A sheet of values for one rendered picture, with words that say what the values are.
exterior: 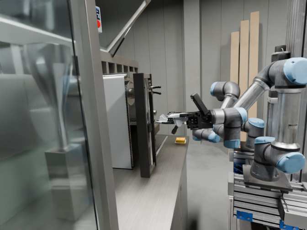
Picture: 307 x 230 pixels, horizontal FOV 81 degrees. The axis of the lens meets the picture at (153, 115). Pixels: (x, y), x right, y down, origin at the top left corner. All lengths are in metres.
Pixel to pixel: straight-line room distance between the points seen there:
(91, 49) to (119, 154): 0.84
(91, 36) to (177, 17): 4.14
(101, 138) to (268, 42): 3.99
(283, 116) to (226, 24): 3.35
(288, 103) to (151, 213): 0.76
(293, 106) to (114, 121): 0.87
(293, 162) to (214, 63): 3.26
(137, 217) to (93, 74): 0.59
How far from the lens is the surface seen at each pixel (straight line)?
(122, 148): 1.07
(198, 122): 0.84
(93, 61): 0.32
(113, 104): 1.02
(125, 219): 0.77
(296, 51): 1.31
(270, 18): 4.24
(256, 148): 1.19
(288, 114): 1.02
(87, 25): 0.33
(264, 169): 1.21
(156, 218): 0.76
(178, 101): 4.27
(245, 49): 3.71
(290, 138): 1.05
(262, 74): 1.10
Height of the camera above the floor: 1.39
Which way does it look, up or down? 10 degrees down
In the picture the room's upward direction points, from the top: 3 degrees counter-clockwise
